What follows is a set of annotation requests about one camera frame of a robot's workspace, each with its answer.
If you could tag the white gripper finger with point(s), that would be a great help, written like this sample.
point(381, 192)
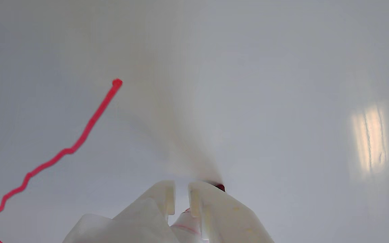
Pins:
point(225, 219)
point(140, 216)

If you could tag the red whiteboard marker pen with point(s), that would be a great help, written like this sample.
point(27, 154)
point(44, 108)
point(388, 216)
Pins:
point(186, 229)

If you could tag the white whiteboard with metal frame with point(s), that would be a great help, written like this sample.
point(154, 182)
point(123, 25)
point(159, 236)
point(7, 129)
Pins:
point(248, 84)

